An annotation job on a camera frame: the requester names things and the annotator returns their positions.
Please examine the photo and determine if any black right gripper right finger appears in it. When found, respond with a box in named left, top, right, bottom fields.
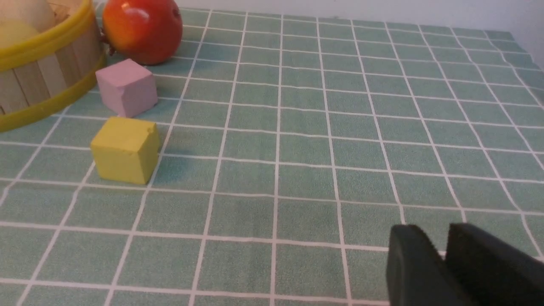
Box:
left=445, top=223, right=544, bottom=306

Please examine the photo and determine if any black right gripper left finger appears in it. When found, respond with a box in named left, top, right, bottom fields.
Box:
left=386, top=224, right=476, bottom=306

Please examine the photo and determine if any white bun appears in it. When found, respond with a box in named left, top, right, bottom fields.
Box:
left=0, top=0, right=56, bottom=32

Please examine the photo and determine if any yellow-green bun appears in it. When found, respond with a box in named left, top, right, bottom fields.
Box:
left=0, top=20, right=39, bottom=49

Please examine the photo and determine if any yellow-rimmed bamboo steamer tray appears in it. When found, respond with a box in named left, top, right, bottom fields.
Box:
left=0, top=0, right=106, bottom=132

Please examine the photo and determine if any green checkered tablecloth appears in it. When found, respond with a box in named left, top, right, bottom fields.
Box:
left=1, top=8, right=544, bottom=306

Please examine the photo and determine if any yellow cube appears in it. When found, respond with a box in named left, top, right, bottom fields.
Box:
left=90, top=116, right=161, bottom=185

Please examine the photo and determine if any pink cube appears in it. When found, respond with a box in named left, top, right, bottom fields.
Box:
left=95, top=59, right=158, bottom=118

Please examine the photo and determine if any red apple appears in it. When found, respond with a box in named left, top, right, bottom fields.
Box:
left=101, top=0, right=183, bottom=65

